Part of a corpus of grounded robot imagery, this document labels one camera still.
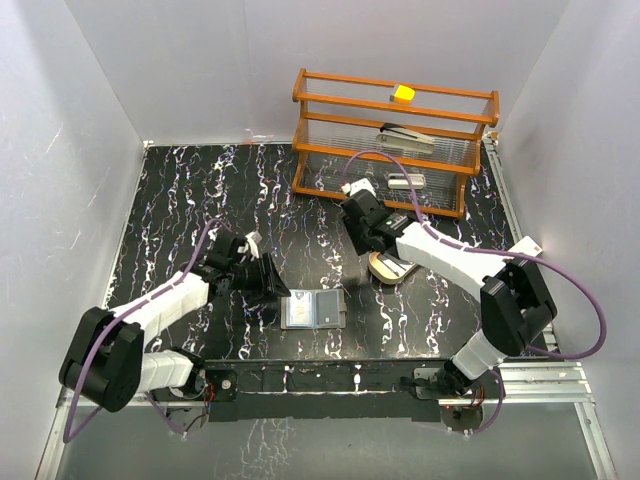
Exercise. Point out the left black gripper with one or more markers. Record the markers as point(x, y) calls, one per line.
point(268, 283)

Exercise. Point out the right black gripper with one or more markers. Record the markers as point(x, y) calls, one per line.
point(355, 231)

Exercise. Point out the white plastic card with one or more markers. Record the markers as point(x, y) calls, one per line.
point(300, 309)

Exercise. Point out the grey card holder wallet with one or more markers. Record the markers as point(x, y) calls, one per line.
point(328, 310)

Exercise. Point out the oval wooden tray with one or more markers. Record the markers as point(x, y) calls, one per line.
point(388, 269)

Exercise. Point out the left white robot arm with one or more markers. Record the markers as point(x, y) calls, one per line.
point(107, 361)

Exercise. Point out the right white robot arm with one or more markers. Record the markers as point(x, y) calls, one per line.
point(515, 302)

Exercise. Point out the white card box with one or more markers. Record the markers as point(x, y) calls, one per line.
point(526, 245)

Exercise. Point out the small white stapler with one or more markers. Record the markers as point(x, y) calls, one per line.
point(406, 180)

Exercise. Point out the grey black stapler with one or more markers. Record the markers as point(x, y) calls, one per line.
point(400, 137)

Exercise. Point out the orange wooden shelf rack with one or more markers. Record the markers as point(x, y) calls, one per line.
point(355, 127)

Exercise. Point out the yellow white block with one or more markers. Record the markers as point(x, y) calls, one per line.
point(402, 94)

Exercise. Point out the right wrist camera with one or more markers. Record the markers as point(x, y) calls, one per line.
point(361, 185)

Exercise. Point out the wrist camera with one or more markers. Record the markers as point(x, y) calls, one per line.
point(252, 240)
point(361, 185)

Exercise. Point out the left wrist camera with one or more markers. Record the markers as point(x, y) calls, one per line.
point(252, 240)

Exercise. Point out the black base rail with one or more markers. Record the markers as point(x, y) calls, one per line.
point(417, 389)

